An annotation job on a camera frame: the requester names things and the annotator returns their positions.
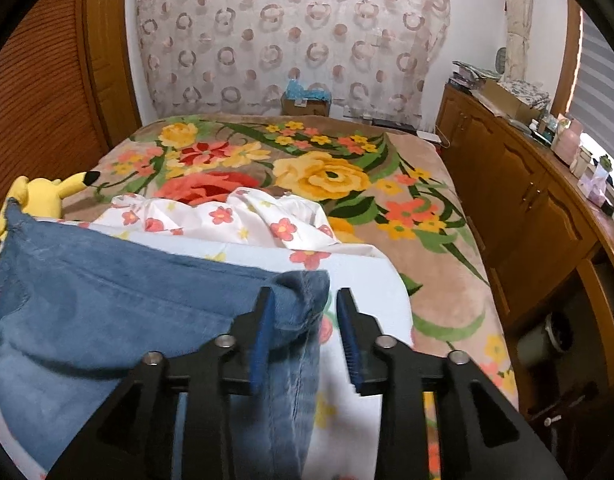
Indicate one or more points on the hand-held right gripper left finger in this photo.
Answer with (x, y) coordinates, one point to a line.
(264, 345)

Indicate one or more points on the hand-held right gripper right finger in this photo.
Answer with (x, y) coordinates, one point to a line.
(351, 345)

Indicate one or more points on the blue denim pants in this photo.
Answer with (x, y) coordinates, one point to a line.
(112, 310)

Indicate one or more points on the white floral quilt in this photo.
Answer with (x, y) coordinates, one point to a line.
(367, 280)

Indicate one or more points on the brown floral blanket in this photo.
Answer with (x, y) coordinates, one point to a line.
(337, 175)

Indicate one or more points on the grey round appliance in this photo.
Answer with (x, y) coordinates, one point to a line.
(549, 337)

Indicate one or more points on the white flat box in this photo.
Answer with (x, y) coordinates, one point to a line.
(429, 136)

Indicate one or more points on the wooden sideboard cabinet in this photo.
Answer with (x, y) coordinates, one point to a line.
(527, 200)

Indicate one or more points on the small cardboard box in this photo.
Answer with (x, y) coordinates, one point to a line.
(307, 106)

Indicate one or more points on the blue plastic bag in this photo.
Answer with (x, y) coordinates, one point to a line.
(307, 90)

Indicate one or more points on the yellow plush toy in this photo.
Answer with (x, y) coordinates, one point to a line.
(42, 195)

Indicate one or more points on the large open cardboard box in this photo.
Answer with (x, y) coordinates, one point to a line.
(507, 101)

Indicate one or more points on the floral tissue box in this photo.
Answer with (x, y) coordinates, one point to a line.
(594, 187)

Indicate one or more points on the stack of books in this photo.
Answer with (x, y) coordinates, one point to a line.
(469, 74)

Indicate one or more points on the pink jar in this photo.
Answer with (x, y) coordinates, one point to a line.
(567, 142)

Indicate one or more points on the floral patterned cloth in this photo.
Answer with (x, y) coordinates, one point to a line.
(529, 92)

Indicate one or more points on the circle-patterned sheer curtain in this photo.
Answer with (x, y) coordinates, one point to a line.
(287, 35)

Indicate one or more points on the wooden louvered wardrobe door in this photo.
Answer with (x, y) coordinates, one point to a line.
(37, 110)

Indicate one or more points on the beige lace curtain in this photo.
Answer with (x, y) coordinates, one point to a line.
(518, 35)

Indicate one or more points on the striped window blind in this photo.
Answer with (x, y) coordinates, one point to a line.
(602, 85)

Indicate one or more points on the wooden window frame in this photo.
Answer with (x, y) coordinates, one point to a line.
(567, 60)

